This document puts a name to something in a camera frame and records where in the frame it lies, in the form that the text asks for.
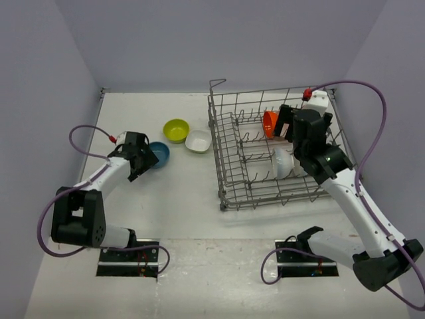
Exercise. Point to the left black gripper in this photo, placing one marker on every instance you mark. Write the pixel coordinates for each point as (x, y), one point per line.
(149, 160)

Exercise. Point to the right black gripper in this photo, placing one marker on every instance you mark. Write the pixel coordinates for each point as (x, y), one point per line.
(286, 115)

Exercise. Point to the blue bowl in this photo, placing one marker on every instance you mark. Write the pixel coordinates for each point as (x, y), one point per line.
(162, 153)

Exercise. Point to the lime green bowl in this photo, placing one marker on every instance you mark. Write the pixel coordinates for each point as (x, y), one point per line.
(176, 130)

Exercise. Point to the white round bowl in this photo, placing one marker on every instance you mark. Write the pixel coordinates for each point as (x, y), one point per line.
(282, 163)
(298, 170)

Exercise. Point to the white square bowl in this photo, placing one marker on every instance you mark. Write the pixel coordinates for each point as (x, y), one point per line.
(198, 141)

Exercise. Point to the grey wire dish rack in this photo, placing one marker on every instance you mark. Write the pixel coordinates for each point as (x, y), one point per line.
(243, 153)

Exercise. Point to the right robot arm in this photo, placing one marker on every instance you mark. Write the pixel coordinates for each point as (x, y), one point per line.
(385, 253)

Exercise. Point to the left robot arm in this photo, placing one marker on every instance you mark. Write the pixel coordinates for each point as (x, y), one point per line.
(79, 217)

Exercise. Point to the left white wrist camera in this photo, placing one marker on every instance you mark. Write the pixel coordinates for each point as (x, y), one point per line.
(120, 138)

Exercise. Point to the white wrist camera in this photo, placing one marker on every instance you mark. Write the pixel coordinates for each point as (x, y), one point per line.
(120, 138)
(318, 102)

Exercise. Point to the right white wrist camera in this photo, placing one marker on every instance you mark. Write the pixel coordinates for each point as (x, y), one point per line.
(318, 102)

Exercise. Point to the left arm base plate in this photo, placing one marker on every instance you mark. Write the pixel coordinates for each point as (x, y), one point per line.
(140, 263)

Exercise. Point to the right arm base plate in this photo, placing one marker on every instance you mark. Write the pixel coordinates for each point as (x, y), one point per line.
(295, 265)

